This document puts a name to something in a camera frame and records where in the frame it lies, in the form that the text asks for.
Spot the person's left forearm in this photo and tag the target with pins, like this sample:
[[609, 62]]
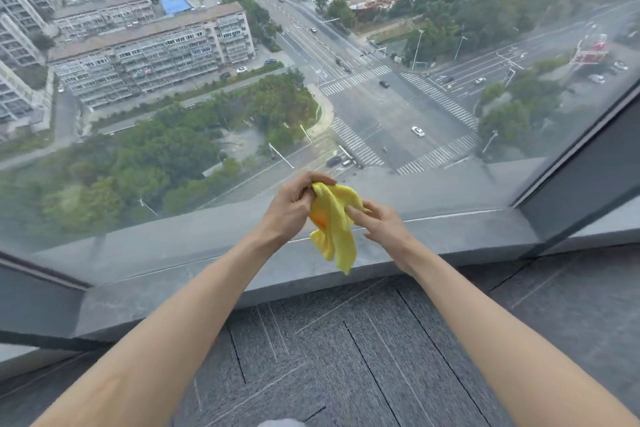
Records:
[[175, 341]]

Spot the person's right hand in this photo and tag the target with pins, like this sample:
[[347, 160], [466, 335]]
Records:
[[387, 229]]

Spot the person's left hand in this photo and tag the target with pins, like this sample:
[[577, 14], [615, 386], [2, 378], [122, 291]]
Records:
[[285, 214]]

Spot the yellow cleaning cloth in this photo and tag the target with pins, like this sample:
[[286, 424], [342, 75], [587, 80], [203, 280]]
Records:
[[340, 236]]

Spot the person's right forearm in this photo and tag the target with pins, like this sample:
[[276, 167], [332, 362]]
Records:
[[500, 341]]

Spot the person's right fingers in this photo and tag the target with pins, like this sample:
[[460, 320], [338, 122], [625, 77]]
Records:
[[357, 214]]

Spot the large window glass pane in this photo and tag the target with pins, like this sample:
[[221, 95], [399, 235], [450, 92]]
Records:
[[200, 91]]

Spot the person's left fingers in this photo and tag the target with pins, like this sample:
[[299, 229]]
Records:
[[312, 178]]

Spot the grey stone window sill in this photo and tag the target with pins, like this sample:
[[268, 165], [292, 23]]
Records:
[[210, 286]]

